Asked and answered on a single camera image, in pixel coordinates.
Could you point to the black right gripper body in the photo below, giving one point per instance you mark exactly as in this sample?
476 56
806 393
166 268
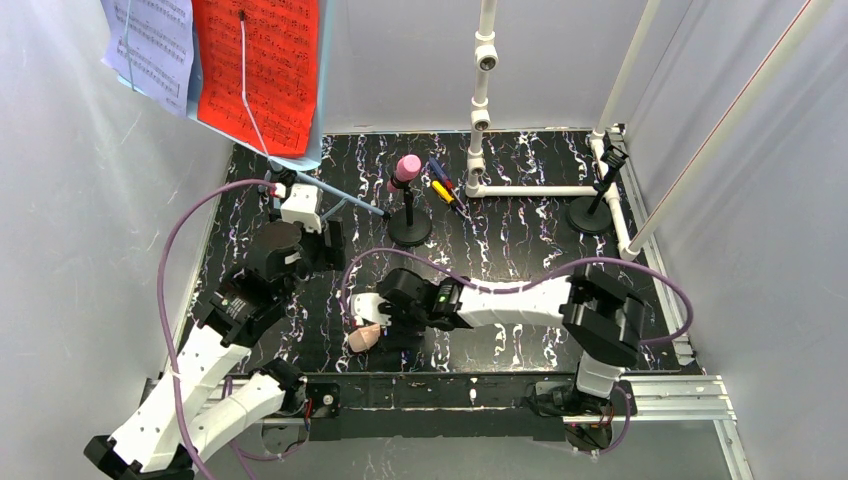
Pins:
389 329

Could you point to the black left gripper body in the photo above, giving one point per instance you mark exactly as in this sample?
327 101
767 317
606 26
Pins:
334 242

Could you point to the beige toy microphone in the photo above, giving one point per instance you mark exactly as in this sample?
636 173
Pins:
364 338

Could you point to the black round microphone stand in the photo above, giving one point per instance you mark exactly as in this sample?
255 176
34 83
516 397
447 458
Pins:
411 226

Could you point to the pink toy microphone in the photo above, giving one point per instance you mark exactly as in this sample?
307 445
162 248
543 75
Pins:
407 169

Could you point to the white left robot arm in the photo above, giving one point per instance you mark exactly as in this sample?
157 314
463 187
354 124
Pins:
172 432

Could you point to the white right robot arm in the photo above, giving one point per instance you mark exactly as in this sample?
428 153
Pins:
604 316

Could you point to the light blue music stand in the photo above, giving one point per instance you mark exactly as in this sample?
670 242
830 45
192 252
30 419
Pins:
299 166

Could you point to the lavender sheet music page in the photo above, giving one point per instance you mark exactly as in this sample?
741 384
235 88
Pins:
151 47

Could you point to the white diagonal pole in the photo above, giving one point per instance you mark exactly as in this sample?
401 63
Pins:
810 13

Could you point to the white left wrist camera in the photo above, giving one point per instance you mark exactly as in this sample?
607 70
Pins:
299 203

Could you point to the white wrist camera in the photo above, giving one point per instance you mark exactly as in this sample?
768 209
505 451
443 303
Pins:
365 310
299 203

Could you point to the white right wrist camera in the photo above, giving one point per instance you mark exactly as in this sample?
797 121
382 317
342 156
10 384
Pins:
365 310

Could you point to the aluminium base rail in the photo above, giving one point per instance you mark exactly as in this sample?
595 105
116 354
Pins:
467 385

